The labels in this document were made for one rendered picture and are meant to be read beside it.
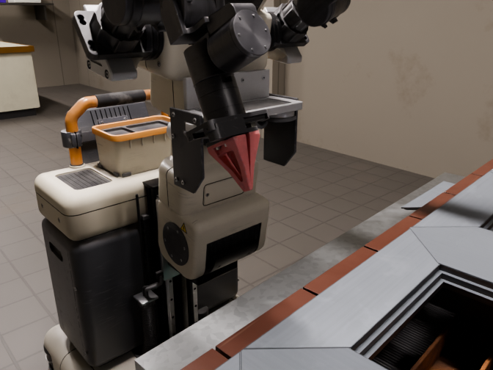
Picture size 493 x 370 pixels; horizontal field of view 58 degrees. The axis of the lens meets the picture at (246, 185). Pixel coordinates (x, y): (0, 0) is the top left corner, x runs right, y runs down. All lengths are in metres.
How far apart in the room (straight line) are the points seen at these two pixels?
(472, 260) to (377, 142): 3.27
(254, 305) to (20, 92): 5.61
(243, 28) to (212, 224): 0.52
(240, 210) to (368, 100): 3.10
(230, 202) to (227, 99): 0.48
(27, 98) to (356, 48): 4.10
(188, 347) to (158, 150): 0.61
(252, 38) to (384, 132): 3.46
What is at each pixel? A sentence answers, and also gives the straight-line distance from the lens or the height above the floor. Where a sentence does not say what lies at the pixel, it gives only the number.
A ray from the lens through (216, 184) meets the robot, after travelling 0.99.
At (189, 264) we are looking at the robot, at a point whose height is 0.69.
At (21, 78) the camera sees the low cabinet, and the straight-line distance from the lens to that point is 6.29.
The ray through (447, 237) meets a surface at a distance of 0.87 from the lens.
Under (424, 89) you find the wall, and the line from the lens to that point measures 3.76.
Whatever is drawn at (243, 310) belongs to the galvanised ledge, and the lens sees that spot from 0.89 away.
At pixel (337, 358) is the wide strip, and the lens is 0.56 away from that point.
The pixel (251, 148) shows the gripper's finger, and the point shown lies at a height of 1.05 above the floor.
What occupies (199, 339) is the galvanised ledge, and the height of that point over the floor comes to 0.68.
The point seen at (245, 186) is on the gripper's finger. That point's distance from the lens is 0.60.
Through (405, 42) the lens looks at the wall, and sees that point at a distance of 3.83.
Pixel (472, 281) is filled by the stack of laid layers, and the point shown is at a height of 0.84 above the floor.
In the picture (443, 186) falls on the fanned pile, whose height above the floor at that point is 0.72.
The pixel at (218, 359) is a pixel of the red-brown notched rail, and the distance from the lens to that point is 0.58.
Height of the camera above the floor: 1.21
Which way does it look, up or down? 21 degrees down
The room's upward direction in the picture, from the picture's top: straight up
